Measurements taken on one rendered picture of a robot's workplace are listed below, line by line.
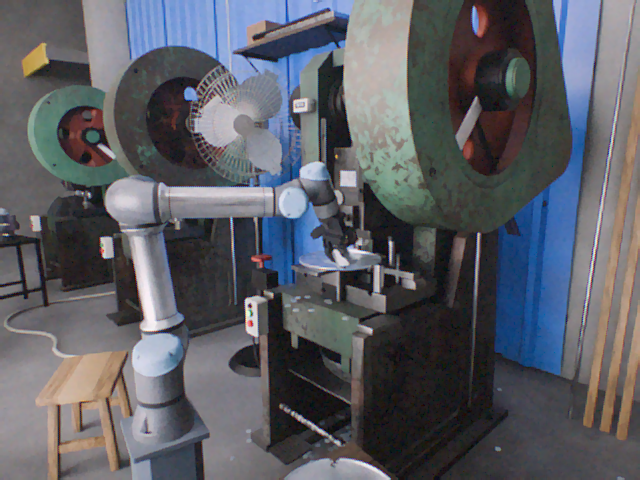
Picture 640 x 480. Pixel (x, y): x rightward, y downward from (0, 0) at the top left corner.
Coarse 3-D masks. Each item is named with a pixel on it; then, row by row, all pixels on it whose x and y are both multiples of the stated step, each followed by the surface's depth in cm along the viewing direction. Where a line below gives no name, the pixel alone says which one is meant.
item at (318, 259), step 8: (304, 256) 159; (312, 256) 159; (320, 256) 159; (360, 256) 158; (368, 256) 158; (376, 256) 157; (304, 264) 146; (312, 264) 147; (320, 264) 147; (328, 264) 147; (352, 264) 146; (360, 264) 146; (368, 264) 146
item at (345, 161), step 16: (352, 144) 152; (336, 160) 153; (352, 160) 148; (336, 176) 154; (352, 176) 148; (336, 192) 154; (352, 192) 150; (352, 208) 147; (368, 208) 148; (384, 208) 154; (352, 224) 148; (368, 224) 149; (384, 224) 156
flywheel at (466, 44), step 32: (480, 0) 119; (512, 0) 126; (480, 32) 125; (512, 32) 133; (480, 64) 113; (512, 64) 110; (480, 96) 114; (512, 96) 113; (512, 128) 142; (480, 160) 131; (512, 160) 138
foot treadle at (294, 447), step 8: (336, 424) 165; (344, 424) 165; (288, 440) 153; (296, 440) 153; (304, 440) 153; (312, 440) 155; (272, 448) 149; (280, 448) 149; (288, 448) 149; (296, 448) 149; (304, 448) 149; (280, 456) 145; (288, 456) 145; (296, 456) 145; (288, 464) 142
